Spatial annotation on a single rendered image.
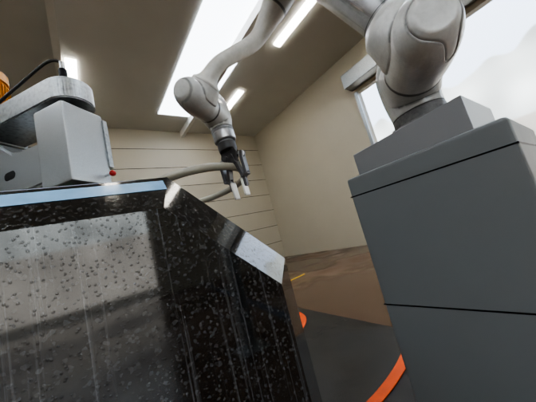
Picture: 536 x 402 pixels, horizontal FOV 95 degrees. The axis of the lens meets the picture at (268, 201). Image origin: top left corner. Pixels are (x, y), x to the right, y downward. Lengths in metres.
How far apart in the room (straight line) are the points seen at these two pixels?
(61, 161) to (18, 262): 1.08
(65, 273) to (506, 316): 0.84
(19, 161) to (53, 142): 0.26
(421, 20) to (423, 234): 0.49
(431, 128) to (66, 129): 1.51
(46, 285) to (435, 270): 0.80
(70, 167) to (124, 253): 1.05
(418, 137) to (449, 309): 0.45
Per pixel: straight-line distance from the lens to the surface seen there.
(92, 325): 0.48
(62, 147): 1.55
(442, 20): 0.73
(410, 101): 0.90
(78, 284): 0.48
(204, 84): 0.93
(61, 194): 0.57
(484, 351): 0.83
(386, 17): 0.79
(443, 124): 0.79
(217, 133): 1.02
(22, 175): 1.77
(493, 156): 0.71
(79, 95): 1.71
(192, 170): 0.90
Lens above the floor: 0.68
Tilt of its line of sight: 8 degrees up
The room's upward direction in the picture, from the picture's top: 15 degrees counter-clockwise
